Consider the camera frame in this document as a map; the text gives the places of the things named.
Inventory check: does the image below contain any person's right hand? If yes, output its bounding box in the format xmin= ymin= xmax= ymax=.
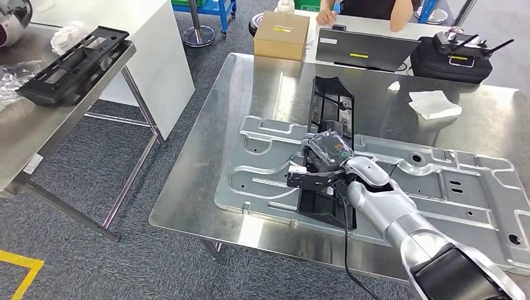
xmin=316 ymin=7 xmax=338 ymax=26

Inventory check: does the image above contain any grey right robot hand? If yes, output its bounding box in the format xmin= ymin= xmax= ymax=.
xmin=301 ymin=129 xmax=356 ymax=173

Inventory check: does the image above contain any long black plastic part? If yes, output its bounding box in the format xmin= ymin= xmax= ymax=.
xmin=296 ymin=76 xmax=358 ymax=231
xmin=15 ymin=26 xmax=131 ymax=106

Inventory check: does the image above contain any stainless steel workbench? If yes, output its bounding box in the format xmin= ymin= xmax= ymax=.
xmin=0 ymin=22 xmax=169 ymax=243
xmin=148 ymin=51 xmax=530 ymax=291

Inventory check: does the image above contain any person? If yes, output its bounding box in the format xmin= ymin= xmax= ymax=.
xmin=316 ymin=0 xmax=423 ymax=33

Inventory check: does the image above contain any dark grey laptop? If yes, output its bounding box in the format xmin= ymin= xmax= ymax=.
xmin=315 ymin=27 xmax=421 ymax=73

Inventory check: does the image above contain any brown cardboard box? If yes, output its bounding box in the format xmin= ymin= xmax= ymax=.
xmin=253 ymin=11 xmax=311 ymax=62

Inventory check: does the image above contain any black round object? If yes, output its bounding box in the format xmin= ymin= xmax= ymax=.
xmin=248 ymin=12 xmax=266 ymax=38

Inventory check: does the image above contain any white desk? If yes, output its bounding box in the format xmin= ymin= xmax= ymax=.
xmin=275 ymin=9 xmax=456 ymax=78

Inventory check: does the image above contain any blue wheeled metal rack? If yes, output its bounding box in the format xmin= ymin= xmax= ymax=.
xmin=171 ymin=0 xmax=238 ymax=40

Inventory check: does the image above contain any white folded tissue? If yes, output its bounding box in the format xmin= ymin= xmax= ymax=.
xmin=408 ymin=90 xmax=463 ymax=121

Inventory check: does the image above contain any stamped sheet metal panel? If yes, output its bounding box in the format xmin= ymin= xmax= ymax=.
xmin=213 ymin=115 xmax=530 ymax=277

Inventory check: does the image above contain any black carrying case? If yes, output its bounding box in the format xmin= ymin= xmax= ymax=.
xmin=411 ymin=36 xmax=494 ymax=85

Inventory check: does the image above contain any black remote controller with antennas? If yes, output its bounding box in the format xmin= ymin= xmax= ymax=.
xmin=432 ymin=31 xmax=515 ymax=59

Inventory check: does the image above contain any white cabinet panel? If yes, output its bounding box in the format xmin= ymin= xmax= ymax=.
xmin=31 ymin=0 xmax=196 ymax=142

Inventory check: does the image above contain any crumpled white paper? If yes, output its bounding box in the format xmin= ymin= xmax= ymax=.
xmin=50 ymin=21 xmax=89 ymax=56

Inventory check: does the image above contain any clear plastic film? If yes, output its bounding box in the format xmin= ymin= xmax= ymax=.
xmin=0 ymin=59 xmax=44 ymax=113

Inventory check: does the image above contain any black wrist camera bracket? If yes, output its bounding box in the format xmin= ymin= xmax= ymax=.
xmin=286 ymin=163 xmax=346 ymax=193

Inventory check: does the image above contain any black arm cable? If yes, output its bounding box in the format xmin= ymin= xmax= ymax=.
xmin=331 ymin=186 xmax=382 ymax=300

